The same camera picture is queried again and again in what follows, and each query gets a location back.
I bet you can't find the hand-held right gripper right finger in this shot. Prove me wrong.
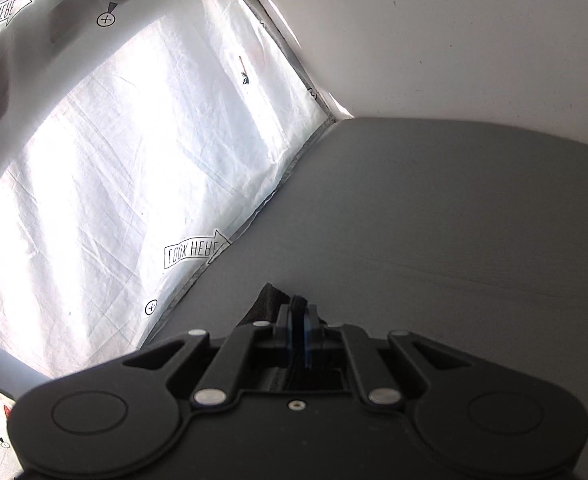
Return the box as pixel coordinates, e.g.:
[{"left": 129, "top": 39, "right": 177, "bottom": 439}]
[{"left": 304, "top": 304, "right": 475, "bottom": 407}]

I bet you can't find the black garment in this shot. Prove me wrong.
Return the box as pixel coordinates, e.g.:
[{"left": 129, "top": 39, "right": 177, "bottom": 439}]
[{"left": 244, "top": 282, "right": 345, "bottom": 392}]

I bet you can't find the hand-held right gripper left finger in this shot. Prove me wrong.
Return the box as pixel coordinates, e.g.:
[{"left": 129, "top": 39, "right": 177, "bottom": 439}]
[{"left": 124, "top": 302, "right": 301, "bottom": 407}]

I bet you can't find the printed white sheet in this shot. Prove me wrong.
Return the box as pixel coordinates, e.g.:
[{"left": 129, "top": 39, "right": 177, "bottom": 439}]
[{"left": 0, "top": 0, "right": 351, "bottom": 480}]

